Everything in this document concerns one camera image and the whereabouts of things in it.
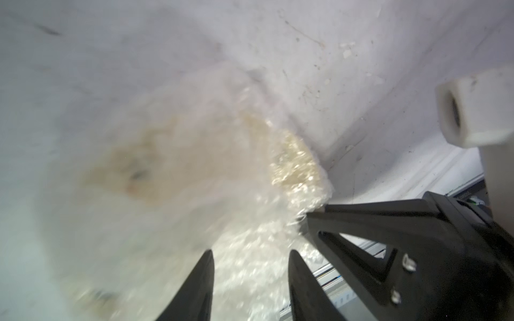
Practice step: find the cream yellow plate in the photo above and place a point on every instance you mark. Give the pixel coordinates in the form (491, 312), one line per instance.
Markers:
(243, 155)

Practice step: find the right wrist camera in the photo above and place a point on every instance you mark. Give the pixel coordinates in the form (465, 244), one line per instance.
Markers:
(476, 111)

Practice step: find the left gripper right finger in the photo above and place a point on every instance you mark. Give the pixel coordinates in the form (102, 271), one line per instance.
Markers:
(308, 301)

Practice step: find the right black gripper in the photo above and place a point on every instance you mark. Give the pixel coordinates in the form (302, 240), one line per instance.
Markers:
(421, 265)

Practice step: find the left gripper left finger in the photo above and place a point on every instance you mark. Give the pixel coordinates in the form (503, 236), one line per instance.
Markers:
(194, 298)

